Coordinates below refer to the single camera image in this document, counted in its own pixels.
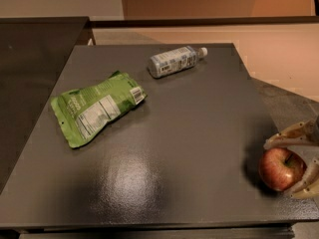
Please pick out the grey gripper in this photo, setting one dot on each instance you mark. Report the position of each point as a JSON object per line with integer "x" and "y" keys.
{"x": 314, "y": 149}

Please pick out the red apple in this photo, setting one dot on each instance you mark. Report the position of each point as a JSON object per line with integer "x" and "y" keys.
{"x": 281, "y": 168}

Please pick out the plastic water bottle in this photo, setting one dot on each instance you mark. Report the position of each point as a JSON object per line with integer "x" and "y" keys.
{"x": 173, "y": 61}

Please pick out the green snack pouch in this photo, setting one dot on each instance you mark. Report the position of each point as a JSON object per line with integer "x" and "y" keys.
{"x": 83, "y": 113}

